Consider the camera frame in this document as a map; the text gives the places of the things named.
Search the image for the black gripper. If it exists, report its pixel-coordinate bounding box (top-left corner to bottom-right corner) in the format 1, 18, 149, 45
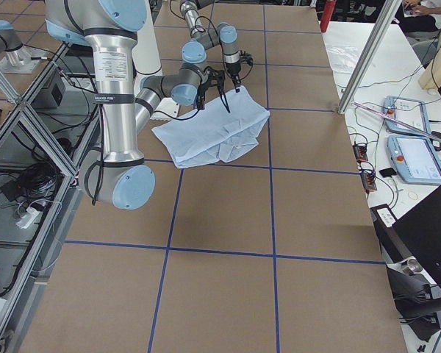
196, 73, 211, 110
226, 61, 242, 93

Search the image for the clear plastic bag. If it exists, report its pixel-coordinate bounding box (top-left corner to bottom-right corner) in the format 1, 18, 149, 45
325, 44, 362, 74

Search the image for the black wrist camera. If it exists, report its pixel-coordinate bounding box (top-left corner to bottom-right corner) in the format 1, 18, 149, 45
240, 51, 254, 67
209, 68, 226, 92

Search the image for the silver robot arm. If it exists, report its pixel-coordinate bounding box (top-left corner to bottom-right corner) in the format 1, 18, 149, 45
171, 1, 241, 104
46, 1, 208, 210

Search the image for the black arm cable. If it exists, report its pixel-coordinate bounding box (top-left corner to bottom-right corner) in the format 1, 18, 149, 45
150, 84, 232, 121

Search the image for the black laptop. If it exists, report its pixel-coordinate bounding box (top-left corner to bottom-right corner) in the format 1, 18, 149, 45
374, 182, 441, 343

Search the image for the light blue button shirt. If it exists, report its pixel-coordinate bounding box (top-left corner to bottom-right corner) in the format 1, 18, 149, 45
152, 86, 270, 168

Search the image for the grey metal box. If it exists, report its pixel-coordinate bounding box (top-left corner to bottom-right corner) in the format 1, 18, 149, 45
35, 71, 65, 108

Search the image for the white power strip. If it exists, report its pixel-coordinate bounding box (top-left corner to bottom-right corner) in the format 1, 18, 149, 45
15, 204, 44, 229

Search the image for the seated person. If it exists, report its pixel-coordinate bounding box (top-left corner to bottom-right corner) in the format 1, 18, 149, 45
395, 0, 441, 33

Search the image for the red bottle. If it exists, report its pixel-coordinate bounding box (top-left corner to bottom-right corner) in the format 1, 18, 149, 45
320, 0, 336, 33

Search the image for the grey aluminium frame post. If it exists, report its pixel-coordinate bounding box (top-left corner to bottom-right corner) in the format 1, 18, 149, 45
337, 0, 401, 114

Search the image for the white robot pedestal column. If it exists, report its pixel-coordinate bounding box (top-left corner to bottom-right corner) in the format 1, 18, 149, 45
132, 0, 181, 121

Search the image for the lower blue teach pendant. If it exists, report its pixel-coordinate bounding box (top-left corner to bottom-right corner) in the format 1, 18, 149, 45
387, 135, 441, 185

